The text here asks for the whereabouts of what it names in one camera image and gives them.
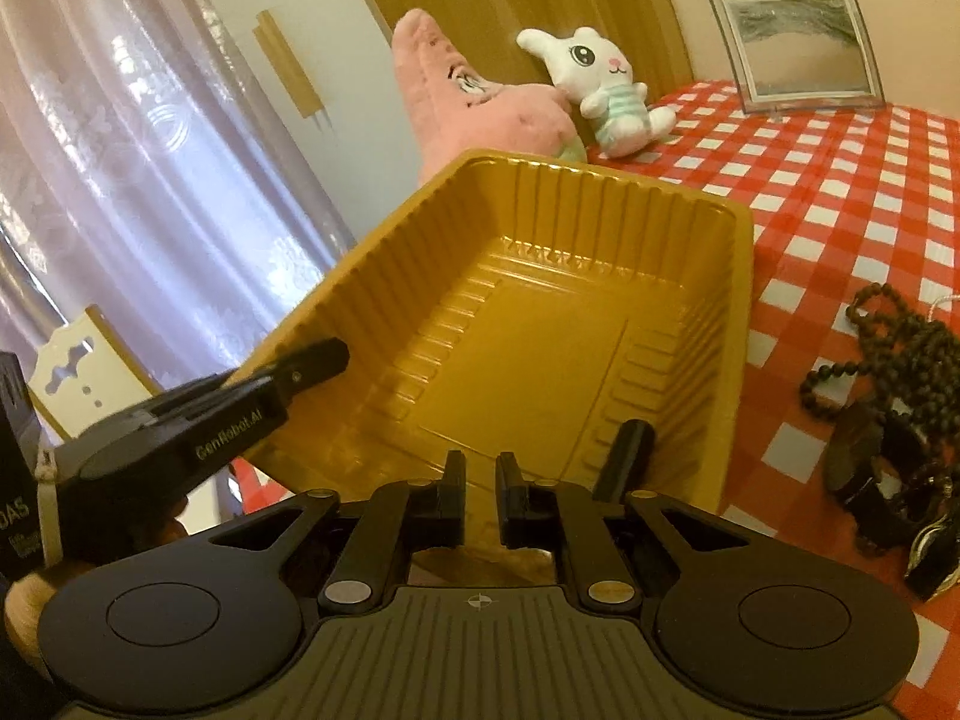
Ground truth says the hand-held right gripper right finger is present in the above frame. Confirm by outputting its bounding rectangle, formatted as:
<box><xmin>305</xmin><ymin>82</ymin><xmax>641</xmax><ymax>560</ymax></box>
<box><xmin>495</xmin><ymin>452</ymin><xmax>760</xmax><ymax>610</ymax></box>

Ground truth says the golden curtain tieback hook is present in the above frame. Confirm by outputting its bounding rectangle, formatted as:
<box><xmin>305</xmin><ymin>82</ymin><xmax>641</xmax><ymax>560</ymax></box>
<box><xmin>253</xmin><ymin>10</ymin><xmax>332</xmax><ymax>133</ymax></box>

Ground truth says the white bunny plush toy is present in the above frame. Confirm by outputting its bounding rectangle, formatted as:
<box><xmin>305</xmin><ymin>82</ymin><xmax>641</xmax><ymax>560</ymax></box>
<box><xmin>516</xmin><ymin>26</ymin><xmax>677</xmax><ymax>158</ymax></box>

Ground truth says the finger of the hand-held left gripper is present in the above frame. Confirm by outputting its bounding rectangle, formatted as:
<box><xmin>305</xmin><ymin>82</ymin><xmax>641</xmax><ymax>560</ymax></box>
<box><xmin>271</xmin><ymin>337</ymin><xmax>352</xmax><ymax>401</ymax></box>

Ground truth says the black wristwatch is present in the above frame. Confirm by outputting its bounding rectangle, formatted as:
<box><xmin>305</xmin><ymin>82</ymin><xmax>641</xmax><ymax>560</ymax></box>
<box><xmin>823</xmin><ymin>397</ymin><xmax>938</xmax><ymax>557</ymax></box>

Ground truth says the white sheer curtain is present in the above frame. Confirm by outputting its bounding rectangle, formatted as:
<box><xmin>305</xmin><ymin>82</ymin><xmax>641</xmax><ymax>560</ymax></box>
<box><xmin>0</xmin><ymin>0</ymin><xmax>362</xmax><ymax>451</ymax></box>

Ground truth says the clear picture frame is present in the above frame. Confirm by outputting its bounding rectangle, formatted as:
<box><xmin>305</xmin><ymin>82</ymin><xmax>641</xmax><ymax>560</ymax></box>
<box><xmin>705</xmin><ymin>0</ymin><xmax>888</xmax><ymax>118</ymax></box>

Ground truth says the golden plastic tray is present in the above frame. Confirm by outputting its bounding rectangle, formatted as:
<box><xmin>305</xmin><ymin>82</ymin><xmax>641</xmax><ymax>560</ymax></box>
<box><xmin>225</xmin><ymin>150</ymin><xmax>755</xmax><ymax>535</ymax></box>

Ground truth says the person's left hand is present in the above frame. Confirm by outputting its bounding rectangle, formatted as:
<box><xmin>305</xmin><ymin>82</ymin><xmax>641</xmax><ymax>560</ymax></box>
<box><xmin>2</xmin><ymin>566</ymin><xmax>72</xmax><ymax>662</ymax></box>

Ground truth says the pink starfish plush toy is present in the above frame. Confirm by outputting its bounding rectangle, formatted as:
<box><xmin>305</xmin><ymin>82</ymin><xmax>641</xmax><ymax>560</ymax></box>
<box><xmin>391</xmin><ymin>9</ymin><xmax>587</xmax><ymax>186</ymax></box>

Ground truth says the silver-faced wristwatch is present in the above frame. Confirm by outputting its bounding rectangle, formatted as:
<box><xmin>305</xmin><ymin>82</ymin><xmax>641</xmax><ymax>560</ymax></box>
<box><xmin>904</xmin><ymin>465</ymin><xmax>960</xmax><ymax>602</ymax></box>

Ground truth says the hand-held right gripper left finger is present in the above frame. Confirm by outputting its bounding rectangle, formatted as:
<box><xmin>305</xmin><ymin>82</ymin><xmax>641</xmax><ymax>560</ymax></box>
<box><xmin>199</xmin><ymin>450</ymin><xmax>467</xmax><ymax>614</ymax></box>

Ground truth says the dark beaded necklace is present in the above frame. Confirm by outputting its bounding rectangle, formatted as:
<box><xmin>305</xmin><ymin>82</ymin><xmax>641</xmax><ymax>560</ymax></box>
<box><xmin>799</xmin><ymin>283</ymin><xmax>960</xmax><ymax>428</ymax></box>

